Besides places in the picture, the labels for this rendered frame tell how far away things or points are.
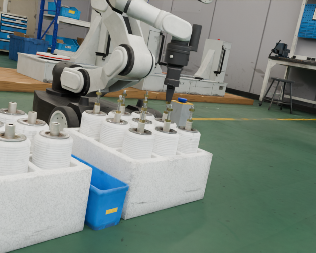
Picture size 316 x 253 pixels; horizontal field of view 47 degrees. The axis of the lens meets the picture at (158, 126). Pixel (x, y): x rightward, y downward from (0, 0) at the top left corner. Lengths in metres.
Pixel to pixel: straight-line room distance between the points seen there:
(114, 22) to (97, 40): 1.94
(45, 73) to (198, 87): 2.05
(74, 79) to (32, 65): 1.56
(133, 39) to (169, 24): 0.41
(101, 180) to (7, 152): 0.37
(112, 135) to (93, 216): 0.29
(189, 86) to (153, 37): 0.82
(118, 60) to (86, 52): 2.01
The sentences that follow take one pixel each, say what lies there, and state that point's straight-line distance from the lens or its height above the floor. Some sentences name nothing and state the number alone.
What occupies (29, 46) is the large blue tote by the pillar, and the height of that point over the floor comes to 0.25.
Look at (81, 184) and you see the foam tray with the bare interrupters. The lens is 0.96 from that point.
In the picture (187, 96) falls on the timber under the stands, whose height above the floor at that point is 0.06.
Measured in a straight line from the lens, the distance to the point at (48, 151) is 0.92.
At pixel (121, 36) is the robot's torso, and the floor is 0.54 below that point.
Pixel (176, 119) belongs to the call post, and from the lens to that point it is 1.53.
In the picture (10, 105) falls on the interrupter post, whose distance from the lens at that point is 1.14.
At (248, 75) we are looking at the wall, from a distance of 6.92.
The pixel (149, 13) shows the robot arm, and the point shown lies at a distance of 1.33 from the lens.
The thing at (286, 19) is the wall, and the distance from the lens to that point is 6.74.
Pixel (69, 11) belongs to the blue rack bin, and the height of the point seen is 0.88.
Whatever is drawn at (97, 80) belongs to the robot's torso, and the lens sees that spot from 1.82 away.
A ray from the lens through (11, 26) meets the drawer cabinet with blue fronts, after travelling 6.67.
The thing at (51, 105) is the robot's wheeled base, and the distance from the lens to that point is 1.83.
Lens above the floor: 0.50
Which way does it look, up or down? 11 degrees down
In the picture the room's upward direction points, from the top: 10 degrees clockwise
